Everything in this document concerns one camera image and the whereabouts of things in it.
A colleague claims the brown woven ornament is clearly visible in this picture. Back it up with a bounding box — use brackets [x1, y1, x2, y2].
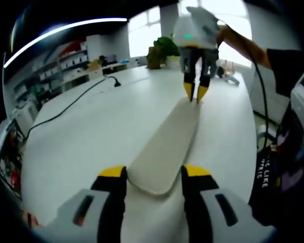
[145, 46, 166, 70]

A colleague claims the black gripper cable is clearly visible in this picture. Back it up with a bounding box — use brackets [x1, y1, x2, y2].
[217, 22, 271, 152]

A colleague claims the storage shelving with white boxes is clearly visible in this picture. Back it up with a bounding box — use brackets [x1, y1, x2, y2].
[13, 41, 90, 108]

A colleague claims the person's left hand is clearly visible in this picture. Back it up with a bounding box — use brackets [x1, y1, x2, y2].
[22, 210, 44, 229]

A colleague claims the white appliance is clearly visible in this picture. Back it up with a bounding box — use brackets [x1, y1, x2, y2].
[14, 100, 39, 129]

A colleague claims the green potted plant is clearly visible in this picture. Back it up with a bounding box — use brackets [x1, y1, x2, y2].
[154, 36, 181, 68]

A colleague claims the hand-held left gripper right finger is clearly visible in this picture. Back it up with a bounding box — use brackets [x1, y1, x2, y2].
[181, 164, 276, 243]

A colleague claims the black power cable with plug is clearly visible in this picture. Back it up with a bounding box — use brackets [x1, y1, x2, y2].
[24, 75, 122, 144]

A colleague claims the long ceiling light strip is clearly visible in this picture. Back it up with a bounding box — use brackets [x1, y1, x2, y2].
[3, 17, 128, 68]

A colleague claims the person's black printed shirt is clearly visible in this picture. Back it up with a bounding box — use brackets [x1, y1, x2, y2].
[247, 49, 304, 230]

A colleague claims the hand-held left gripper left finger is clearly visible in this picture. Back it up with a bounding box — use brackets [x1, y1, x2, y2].
[37, 165, 128, 243]

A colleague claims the beige cutlery case lid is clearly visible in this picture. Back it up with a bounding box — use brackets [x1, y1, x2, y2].
[127, 97, 203, 196]

